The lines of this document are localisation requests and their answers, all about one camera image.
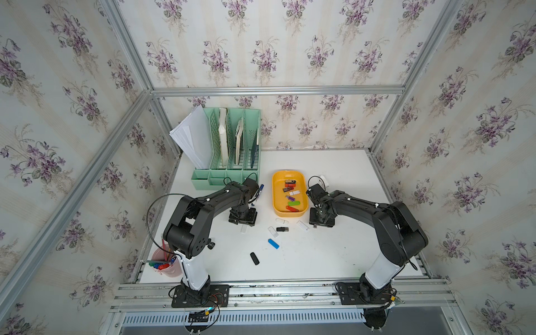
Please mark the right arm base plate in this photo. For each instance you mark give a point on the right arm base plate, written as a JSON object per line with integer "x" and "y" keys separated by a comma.
{"x": 362, "y": 294}

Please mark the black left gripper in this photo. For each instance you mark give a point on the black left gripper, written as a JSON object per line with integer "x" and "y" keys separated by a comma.
{"x": 250, "y": 220}

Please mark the white green-band usb drive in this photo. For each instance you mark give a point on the white green-band usb drive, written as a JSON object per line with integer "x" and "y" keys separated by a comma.
{"x": 281, "y": 221}

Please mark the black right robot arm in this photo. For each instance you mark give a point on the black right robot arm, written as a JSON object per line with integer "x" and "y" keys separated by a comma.
{"x": 400, "y": 237}

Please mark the green desk file organizer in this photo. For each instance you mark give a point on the green desk file organizer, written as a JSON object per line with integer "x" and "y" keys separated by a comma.
{"x": 216, "y": 176}

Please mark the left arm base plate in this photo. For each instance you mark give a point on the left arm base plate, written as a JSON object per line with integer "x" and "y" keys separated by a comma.
{"x": 208, "y": 296}

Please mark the blue usb drive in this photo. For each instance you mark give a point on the blue usb drive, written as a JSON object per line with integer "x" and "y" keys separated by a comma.
{"x": 273, "y": 243}

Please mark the white paper stack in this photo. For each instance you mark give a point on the white paper stack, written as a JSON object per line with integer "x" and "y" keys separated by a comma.
{"x": 193, "y": 136}

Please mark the black capsule usb drive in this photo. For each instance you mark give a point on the black capsule usb drive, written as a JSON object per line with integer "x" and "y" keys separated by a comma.
{"x": 254, "y": 258}

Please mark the aluminium front rail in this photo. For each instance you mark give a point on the aluminium front rail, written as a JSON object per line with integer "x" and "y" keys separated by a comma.
{"x": 252, "y": 295}

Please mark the red rounded usb drive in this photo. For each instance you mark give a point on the red rounded usb drive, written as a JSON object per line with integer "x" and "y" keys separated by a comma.
{"x": 292, "y": 208}

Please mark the white book in organizer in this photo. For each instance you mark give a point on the white book in organizer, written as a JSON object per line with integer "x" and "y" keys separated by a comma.
{"x": 223, "y": 136}

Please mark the yellow plastic storage box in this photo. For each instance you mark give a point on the yellow plastic storage box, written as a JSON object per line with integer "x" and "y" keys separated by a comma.
{"x": 279, "y": 200}

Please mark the beige notebook in organizer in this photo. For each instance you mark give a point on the beige notebook in organizer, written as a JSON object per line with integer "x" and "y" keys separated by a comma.
{"x": 238, "y": 137}

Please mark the pink pen cup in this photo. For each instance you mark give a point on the pink pen cup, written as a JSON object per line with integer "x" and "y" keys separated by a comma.
{"x": 165, "y": 263}

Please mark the white small device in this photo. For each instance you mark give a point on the white small device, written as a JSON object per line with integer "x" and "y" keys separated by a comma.
{"x": 324, "y": 180}

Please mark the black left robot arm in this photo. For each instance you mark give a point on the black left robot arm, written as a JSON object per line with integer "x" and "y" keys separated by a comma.
{"x": 188, "y": 229}

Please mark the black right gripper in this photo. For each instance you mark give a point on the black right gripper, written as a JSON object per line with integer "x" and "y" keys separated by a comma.
{"x": 326, "y": 222}

